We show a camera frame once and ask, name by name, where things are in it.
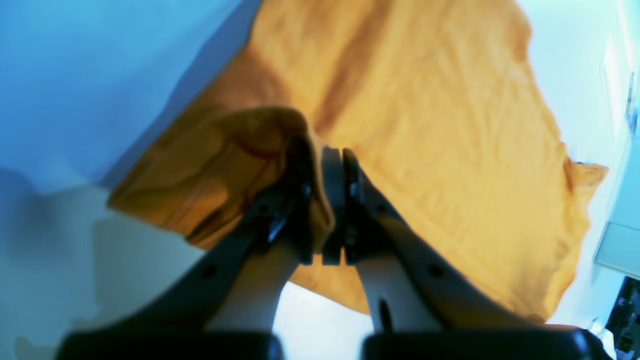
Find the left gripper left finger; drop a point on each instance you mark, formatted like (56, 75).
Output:
(223, 308)

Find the orange t-shirt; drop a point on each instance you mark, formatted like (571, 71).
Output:
(438, 100)

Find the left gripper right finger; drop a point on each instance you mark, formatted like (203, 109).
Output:
(421, 307)

